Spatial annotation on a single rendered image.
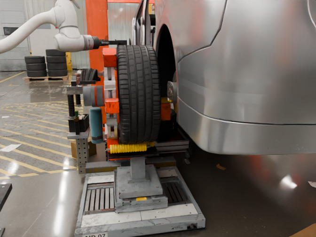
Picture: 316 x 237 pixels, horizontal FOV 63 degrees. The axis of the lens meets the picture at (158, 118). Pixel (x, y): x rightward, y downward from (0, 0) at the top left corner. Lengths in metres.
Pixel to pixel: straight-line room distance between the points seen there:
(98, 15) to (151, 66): 0.85
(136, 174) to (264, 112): 1.21
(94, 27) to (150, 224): 1.51
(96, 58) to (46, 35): 10.55
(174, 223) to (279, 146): 0.98
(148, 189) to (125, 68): 0.84
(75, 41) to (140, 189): 1.03
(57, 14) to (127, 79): 0.51
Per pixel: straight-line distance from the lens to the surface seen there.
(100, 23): 2.23
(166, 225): 1.81
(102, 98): 1.73
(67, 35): 1.58
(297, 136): 1.06
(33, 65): 10.10
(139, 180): 1.94
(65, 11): 1.62
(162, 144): 2.54
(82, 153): 2.56
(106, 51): 1.55
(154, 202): 1.87
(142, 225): 1.78
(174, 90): 1.80
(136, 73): 1.51
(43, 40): 12.74
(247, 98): 0.94
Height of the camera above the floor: 1.17
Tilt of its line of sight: 15 degrees down
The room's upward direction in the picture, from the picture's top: straight up
